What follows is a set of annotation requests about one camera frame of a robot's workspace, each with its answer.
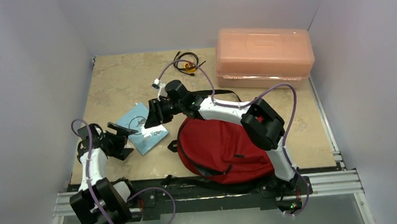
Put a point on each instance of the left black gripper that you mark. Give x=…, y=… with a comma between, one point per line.
x=121, y=140

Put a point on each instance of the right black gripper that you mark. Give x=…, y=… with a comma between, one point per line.
x=159, y=109

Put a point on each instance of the light blue notebook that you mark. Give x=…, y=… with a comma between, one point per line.
x=146, y=138

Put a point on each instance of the red student backpack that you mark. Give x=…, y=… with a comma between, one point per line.
x=222, y=148

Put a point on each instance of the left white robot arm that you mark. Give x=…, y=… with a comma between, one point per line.
x=99, y=200

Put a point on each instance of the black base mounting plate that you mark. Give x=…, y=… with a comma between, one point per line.
x=154, y=198

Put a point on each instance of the translucent orange plastic box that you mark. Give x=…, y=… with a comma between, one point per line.
x=263, y=57

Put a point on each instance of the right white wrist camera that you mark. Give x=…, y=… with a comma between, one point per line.
x=160, y=87

